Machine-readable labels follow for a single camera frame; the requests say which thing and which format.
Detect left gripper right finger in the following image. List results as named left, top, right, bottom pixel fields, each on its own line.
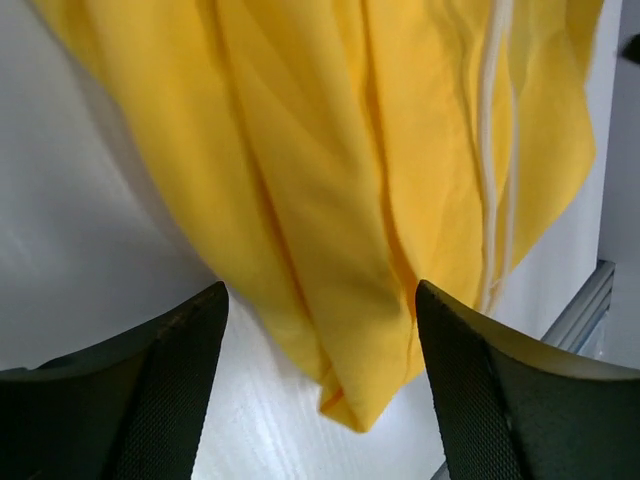
left=415, top=280, right=639, bottom=479

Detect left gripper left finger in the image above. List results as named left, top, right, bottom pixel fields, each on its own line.
left=1, top=282, right=229, bottom=479

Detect yellow shorts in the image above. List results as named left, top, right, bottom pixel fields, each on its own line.
left=36, top=1, right=602, bottom=433

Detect right side aluminium rail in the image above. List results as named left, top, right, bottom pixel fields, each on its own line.
left=541, top=260, right=615, bottom=359

